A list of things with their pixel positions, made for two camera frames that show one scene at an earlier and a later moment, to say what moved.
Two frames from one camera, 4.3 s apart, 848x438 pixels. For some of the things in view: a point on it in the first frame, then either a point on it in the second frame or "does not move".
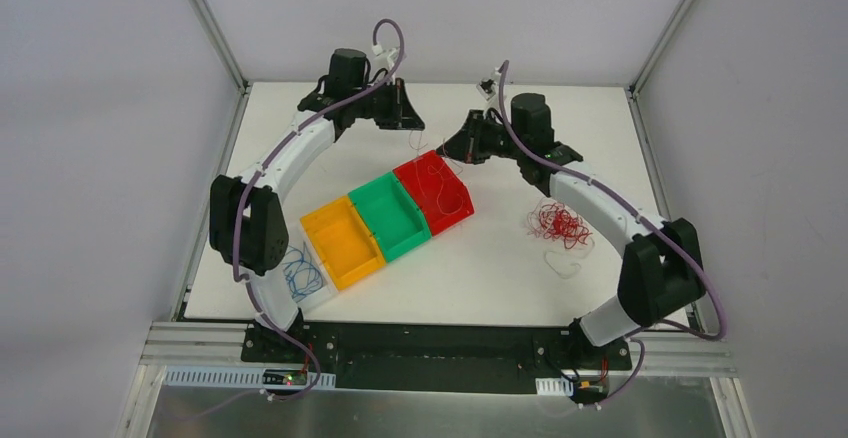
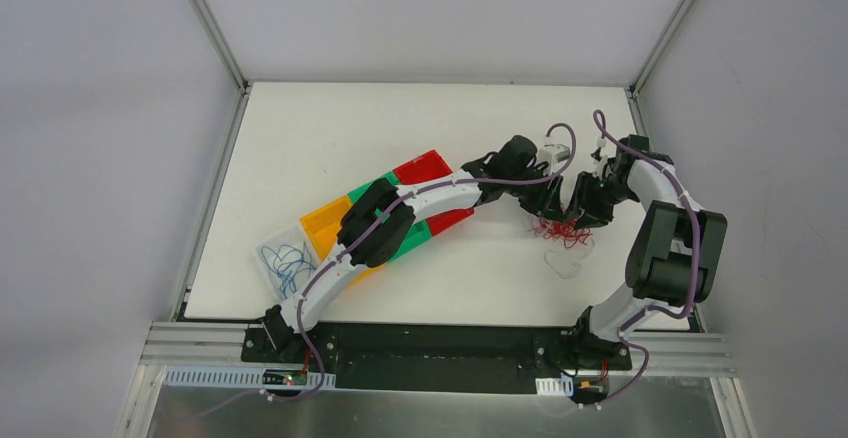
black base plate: (438, 356) does not move
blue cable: (303, 275) does not move
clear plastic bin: (306, 273) does not move
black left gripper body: (400, 102) -> (542, 197)
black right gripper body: (472, 135) -> (589, 198)
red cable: (557, 222) does not move
